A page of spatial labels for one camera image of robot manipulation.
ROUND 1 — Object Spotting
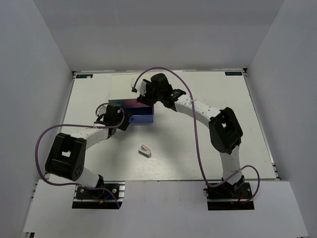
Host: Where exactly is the left corner label sticker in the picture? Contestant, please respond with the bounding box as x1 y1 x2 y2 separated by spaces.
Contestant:
76 74 93 79

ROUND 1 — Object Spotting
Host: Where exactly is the pink white small stapler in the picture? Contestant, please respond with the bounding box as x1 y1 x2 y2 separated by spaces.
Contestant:
138 144 152 158

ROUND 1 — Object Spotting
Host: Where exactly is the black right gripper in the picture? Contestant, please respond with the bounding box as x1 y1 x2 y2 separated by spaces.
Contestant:
138 79 164 107

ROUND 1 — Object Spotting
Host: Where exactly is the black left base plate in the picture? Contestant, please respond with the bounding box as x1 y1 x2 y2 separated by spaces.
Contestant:
72 181 125 210

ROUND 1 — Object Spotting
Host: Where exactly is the white drawer cabinet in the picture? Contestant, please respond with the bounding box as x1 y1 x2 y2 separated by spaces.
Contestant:
108 74 138 100

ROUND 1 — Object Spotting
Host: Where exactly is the pink drawer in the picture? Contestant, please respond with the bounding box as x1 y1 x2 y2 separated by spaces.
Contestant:
122 99 153 111

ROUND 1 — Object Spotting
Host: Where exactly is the blue wide drawer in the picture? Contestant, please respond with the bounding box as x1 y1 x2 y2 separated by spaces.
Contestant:
126 107 154 123

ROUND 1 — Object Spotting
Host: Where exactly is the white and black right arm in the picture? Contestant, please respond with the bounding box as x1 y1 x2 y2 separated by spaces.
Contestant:
131 73 244 198

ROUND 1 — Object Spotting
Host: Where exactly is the right corner label sticker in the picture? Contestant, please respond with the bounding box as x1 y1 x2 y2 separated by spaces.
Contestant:
225 71 243 76

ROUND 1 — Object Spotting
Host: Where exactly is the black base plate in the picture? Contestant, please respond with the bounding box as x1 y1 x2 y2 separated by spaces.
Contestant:
203 182 255 211
72 181 125 210

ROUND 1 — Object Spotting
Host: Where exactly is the light blue small drawer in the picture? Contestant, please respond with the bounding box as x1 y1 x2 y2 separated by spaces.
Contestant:
108 99 125 108

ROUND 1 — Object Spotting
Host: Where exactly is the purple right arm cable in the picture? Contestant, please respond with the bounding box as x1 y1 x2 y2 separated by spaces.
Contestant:
133 66 261 204

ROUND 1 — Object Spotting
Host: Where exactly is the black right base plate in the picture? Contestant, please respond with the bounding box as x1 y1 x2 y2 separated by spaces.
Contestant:
203 182 255 211

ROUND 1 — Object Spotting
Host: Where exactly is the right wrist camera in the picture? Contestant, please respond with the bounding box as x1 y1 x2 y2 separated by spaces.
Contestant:
131 78 147 96

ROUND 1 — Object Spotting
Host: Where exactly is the corner label sticker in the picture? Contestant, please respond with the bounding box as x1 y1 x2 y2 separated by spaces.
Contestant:
225 71 243 76
76 74 93 79

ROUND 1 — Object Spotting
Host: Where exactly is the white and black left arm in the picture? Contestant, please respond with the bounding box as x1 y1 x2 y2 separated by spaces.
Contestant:
45 103 132 198

